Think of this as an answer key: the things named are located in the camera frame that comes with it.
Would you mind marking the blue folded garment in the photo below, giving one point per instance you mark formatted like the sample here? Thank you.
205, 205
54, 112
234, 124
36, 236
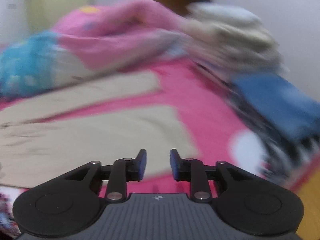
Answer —
290, 111

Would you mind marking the folded clothes stack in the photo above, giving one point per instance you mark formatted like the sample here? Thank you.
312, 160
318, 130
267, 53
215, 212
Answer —
229, 38

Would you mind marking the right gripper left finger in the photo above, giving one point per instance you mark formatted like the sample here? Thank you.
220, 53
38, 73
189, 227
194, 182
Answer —
122, 171

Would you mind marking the beige trousers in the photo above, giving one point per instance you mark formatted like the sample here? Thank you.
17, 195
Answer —
35, 150

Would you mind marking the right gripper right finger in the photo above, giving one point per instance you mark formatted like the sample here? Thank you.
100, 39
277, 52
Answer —
192, 171

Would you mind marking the yellow-green wardrobe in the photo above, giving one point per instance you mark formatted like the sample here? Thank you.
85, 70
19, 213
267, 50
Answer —
43, 14

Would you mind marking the pink floral bed sheet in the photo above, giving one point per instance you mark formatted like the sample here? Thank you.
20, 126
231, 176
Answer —
254, 174

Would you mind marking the blue pink floral quilt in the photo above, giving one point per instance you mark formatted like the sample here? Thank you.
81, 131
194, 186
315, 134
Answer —
87, 42

